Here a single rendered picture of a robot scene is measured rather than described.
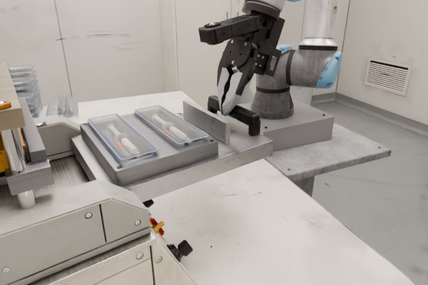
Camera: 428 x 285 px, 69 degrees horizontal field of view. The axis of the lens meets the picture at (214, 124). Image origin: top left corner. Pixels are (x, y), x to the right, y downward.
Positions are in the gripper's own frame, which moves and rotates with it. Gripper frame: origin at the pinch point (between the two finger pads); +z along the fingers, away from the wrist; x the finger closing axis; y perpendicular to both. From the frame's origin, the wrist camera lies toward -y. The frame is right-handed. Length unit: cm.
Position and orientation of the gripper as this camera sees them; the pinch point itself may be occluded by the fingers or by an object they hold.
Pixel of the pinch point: (222, 108)
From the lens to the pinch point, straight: 60.8
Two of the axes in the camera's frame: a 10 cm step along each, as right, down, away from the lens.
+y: 7.8, 1.2, 6.2
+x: -5.6, -3.1, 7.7
